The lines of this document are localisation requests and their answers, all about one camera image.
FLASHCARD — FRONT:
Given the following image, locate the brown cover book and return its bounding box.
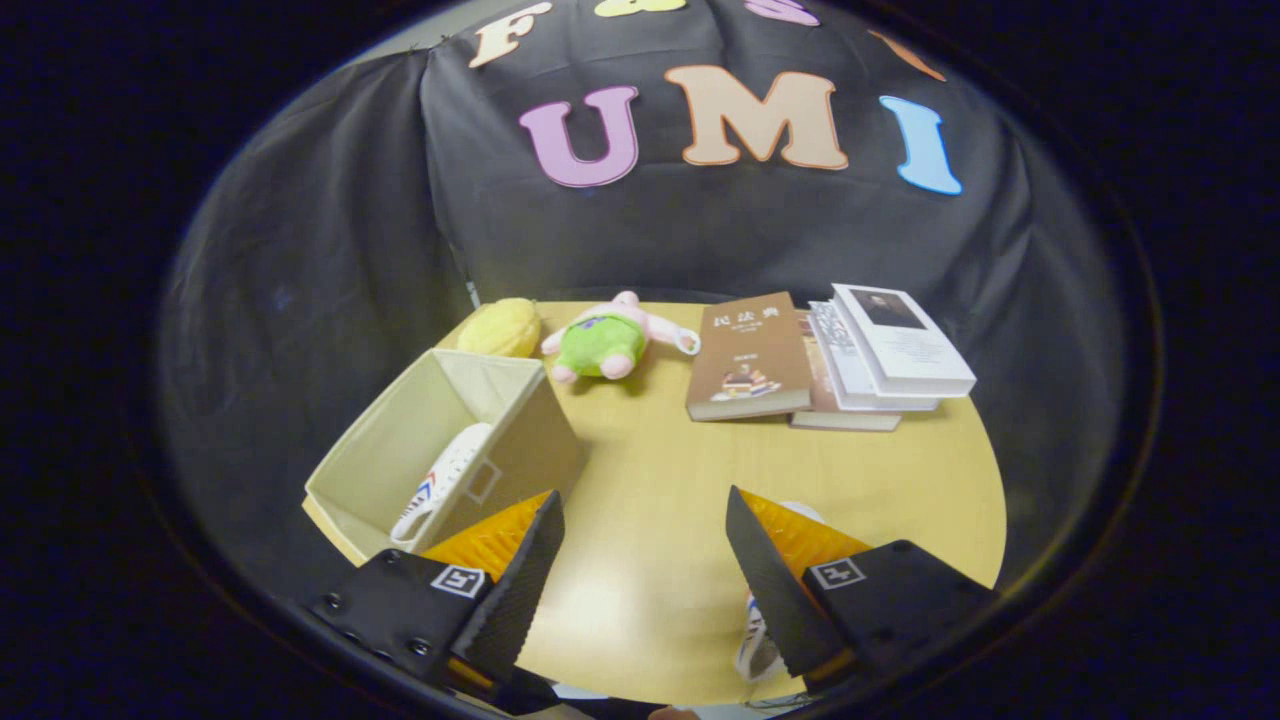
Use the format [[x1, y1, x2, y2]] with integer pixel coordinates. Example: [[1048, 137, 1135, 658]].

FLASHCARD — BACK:
[[685, 292, 813, 423]]

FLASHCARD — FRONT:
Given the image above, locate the white patterned book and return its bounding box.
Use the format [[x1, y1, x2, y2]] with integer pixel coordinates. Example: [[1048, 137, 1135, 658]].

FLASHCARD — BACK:
[[808, 299, 942, 413]]

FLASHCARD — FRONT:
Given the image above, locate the white striped canvas shoe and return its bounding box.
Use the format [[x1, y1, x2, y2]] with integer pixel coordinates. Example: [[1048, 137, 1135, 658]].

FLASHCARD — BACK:
[[390, 422, 497, 547], [735, 500, 831, 684]]

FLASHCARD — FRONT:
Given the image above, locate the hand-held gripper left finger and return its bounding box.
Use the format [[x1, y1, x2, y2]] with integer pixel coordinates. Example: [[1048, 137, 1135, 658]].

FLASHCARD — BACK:
[[305, 490, 566, 716]]

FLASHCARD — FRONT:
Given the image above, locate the pink and green plush toy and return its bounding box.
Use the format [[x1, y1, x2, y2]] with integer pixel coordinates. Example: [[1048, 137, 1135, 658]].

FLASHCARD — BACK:
[[541, 291, 702, 385]]

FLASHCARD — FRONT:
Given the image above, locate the beige fabric storage box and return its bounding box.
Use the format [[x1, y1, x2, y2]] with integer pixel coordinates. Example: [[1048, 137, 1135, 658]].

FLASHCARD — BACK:
[[303, 348, 587, 567]]

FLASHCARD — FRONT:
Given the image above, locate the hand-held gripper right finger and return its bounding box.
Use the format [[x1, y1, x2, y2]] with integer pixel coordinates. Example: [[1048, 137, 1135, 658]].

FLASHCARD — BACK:
[[725, 486, 1001, 696]]

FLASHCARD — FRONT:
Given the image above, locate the white book with portrait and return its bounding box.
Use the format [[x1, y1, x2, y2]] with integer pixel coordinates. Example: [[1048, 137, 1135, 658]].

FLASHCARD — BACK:
[[831, 283, 978, 399]]

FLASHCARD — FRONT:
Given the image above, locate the yellow lemon plush toy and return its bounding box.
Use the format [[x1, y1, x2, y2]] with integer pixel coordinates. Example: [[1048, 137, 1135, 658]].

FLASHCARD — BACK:
[[458, 298, 543, 359]]

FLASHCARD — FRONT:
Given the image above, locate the black backdrop cloth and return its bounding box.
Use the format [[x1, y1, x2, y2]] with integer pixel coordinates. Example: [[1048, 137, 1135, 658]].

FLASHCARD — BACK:
[[160, 0, 1131, 591]]

